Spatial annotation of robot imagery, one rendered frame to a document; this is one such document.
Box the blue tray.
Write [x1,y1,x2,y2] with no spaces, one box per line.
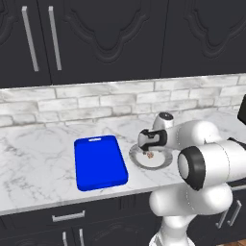
[73,135,130,192]

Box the dark drawer front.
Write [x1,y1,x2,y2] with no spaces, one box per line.
[0,195,123,233]

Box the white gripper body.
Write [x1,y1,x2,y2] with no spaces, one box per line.
[137,128,160,152]

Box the black appliance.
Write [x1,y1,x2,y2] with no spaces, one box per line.
[236,94,246,127]

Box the dark lower cupboard door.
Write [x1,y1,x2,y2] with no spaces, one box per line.
[0,225,74,246]
[72,217,162,246]
[186,189,246,246]

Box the dark upper cupboard door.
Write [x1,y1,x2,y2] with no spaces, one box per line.
[160,0,246,80]
[0,0,53,89]
[37,0,169,86]

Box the silver drawer handle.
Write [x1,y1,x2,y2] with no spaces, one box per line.
[230,184,246,192]
[51,209,86,223]

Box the dark cupboard door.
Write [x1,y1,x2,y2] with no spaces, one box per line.
[0,0,53,89]
[186,189,246,246]
[72,217,162,246]
[0,225,74,246]
[160,0,246,80]
[37,0,169,86]

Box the grey round plate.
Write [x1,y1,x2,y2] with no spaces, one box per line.
[128,142,174,171]

